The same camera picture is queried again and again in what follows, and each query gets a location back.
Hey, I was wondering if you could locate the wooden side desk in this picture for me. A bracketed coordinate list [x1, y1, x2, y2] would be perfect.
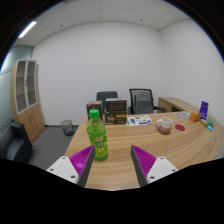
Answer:
[157, 96, 201, 114]

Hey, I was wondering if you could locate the ceiling light panel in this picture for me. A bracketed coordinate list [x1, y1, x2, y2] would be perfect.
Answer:
[18, 21, 38, 39]

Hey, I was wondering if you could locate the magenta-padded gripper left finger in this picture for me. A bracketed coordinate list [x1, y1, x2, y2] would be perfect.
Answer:
[46, 144, 97, 188]

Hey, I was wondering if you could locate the green drink bottle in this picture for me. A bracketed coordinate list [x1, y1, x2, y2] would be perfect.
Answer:
[86, 108, 109, 162]

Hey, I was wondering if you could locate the black mesh office chair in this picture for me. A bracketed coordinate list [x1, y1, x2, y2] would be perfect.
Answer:
[128, 88, 166, 115]

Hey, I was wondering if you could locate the white and maroon mug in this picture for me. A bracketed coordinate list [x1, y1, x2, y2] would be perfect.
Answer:
[154, 117, 174, 136]

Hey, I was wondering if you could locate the black leather armchair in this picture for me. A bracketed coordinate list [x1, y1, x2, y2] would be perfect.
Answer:
[0, 121, 35, 164]

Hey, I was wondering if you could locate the wooden shelf cabinet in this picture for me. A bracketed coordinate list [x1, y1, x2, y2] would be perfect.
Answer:
[9, 59, 46, 144]

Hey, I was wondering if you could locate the printed paper sheet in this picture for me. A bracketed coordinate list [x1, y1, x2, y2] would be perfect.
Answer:
[125, 114, 153, 127]

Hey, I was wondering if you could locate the dark carton with orange label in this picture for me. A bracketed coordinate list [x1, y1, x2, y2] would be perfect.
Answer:
[103, 110, 128, 126]

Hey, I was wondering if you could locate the dark grey office chair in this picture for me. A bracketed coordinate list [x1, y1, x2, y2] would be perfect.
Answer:
[95, 90, 119, 113]

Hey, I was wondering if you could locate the purple standing packet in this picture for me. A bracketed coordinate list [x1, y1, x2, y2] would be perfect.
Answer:
[199, 100, 210, 121]

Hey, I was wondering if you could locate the black mesh waste bin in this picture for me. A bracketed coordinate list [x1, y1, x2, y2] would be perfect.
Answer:
[60, 119, 75, 137]

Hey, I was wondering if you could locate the white mat with grey ring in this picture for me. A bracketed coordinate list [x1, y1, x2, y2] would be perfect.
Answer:
[175, 110, 192, 121]

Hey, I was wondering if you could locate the dark printed carton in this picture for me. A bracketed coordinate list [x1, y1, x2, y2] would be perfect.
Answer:
[104, 97, 128, 113]

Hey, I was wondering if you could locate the small green box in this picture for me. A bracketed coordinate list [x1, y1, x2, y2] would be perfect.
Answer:
[205, 118, 216, 128]

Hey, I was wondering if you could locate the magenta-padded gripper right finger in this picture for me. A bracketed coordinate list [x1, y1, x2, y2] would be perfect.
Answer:
[130, 144, 180, 188]

